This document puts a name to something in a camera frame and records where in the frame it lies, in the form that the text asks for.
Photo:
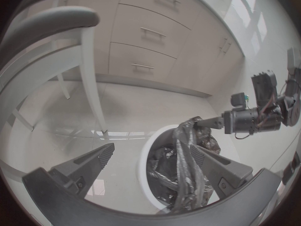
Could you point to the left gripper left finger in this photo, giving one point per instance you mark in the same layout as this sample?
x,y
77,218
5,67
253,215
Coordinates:
x,y
87,173

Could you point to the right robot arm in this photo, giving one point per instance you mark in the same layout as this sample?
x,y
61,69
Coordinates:
x,y
263,88

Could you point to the black plastic bag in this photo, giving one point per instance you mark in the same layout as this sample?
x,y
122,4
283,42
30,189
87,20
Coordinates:
x,y
188,192

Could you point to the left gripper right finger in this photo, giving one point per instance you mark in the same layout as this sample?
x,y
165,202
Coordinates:
x,y
223,173

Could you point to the beige cabinet with drawers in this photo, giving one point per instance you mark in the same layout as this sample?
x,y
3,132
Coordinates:
x,y
145,55

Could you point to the white trash bin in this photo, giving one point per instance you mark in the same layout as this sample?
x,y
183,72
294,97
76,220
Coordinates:
x,y
142,171

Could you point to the grey padded white chair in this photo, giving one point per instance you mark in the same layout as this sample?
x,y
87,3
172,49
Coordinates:
x,y
90,79

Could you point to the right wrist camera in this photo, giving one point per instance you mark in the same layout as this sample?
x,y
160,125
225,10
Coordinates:
x,y
238,100

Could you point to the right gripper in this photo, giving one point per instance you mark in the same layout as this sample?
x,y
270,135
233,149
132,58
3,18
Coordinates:
x,y
242,121

